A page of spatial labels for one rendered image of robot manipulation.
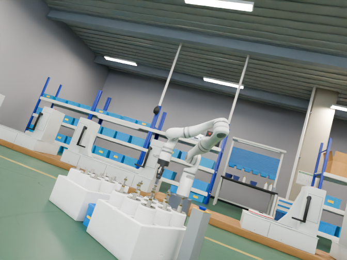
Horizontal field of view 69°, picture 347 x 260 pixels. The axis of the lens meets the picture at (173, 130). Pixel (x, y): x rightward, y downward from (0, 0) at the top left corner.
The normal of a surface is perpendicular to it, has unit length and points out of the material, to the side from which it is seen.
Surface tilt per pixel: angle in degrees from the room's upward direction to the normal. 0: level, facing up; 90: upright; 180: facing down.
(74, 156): 90
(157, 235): 90
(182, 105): 90
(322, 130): 90
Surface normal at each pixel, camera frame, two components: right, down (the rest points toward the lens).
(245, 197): -0.22, -0.23
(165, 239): 0.70, 0.11
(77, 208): -0.60, -0.33
